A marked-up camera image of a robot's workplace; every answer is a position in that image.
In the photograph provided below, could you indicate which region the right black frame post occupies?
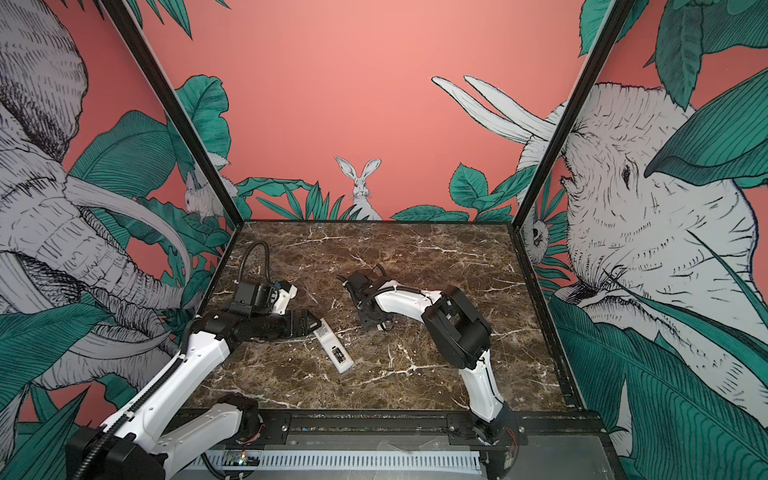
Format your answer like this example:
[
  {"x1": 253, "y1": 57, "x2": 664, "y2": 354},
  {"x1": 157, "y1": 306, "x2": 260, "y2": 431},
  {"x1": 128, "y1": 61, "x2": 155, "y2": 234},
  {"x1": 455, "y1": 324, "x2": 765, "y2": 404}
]
[{"x1": 512, "y1": 0, "x2": 634, "y2": 233}]

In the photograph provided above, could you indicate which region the black left camera cable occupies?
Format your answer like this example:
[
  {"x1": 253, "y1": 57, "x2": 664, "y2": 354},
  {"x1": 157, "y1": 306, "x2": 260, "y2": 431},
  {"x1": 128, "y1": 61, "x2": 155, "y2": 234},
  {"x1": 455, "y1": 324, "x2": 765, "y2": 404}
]
[{"x1": 237, "y1": 241, "x2": 272, "y2": 286}]

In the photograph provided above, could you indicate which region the black frame post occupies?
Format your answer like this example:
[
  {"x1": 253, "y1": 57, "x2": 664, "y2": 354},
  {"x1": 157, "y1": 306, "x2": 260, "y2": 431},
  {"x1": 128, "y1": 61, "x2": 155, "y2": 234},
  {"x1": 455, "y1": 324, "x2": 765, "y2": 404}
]
[
  {"x1": 512, "y1": 0, "x2": 634, "y2": 233},
  {"x1": 101, "y1": 0, "x2": 244, "y2": 229}
]

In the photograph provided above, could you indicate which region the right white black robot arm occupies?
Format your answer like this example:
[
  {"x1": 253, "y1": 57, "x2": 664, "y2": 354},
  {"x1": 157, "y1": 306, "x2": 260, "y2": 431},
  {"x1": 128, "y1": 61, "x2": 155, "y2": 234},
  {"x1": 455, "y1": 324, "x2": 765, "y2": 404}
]
[{"x1": 338, "y1": 271, "x2": 514, "y2": 445}]

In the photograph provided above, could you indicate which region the white remote control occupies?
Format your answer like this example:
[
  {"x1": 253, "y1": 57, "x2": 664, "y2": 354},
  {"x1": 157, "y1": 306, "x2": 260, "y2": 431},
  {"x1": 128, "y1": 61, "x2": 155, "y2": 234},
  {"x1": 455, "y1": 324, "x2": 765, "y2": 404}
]
[{"x1": 313, "y1": 318, "x2": 354, "y2": 374}]

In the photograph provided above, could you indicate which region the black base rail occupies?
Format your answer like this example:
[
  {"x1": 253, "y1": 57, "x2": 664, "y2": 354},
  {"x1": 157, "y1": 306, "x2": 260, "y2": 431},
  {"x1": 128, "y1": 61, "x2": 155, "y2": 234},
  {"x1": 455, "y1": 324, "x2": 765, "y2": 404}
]
[{"x1": 253, "y1": 409, "x2": 610, "y2": 448}]

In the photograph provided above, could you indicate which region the white vented cable duct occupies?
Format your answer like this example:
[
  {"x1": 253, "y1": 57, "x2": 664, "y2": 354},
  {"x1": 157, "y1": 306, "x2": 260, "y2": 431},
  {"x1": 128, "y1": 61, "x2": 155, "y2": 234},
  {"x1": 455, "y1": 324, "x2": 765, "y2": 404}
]
[{"x1": 207, "y1": 450, "x2": 483, "y2": 474}]

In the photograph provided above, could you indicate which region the left black frame post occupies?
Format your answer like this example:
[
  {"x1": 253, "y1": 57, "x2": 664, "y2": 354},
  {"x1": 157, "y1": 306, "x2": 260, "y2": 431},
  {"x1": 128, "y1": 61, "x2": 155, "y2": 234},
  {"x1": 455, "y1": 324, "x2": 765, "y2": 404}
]
[{"x1": 101, "y1": 0, "x2": 244, "y2": 229}]

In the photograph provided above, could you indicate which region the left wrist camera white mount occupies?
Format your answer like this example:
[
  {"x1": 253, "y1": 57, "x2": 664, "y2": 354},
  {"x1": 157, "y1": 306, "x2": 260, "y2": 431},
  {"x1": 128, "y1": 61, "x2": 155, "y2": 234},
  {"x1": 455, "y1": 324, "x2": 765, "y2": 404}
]
[{"x1": 271, "y1": 280, "x2": 298, "y2": 315}]

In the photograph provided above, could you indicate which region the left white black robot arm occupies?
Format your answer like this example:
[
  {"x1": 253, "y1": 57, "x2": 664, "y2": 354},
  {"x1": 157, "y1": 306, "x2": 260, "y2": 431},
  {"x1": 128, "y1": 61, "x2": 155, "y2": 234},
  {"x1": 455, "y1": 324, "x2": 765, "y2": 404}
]
[{"x1": 65, "y1": 285, "x2": 322, "y2": 479}]

